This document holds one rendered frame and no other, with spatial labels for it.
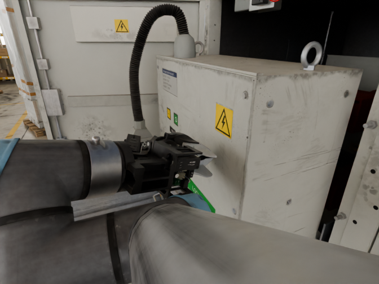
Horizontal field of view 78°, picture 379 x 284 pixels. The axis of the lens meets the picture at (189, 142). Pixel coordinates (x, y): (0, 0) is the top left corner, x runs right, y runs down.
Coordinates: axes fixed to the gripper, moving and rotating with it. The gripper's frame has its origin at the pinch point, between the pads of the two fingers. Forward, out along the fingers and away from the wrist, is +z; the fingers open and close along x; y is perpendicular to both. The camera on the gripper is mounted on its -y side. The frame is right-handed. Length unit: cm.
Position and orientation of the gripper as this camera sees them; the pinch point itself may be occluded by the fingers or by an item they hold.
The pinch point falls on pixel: (205, 155)
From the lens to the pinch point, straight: 47.2
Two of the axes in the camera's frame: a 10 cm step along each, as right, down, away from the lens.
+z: 7.5, 0.0, 6.6
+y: 6.3, 3.1, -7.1
